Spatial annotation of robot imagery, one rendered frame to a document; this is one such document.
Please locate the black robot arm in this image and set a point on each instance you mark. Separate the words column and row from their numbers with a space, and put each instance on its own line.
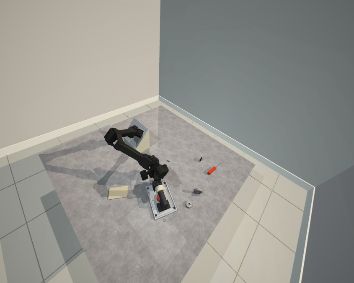
column 144, row 160

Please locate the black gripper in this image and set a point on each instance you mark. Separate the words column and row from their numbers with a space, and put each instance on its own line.
column 145, row 174

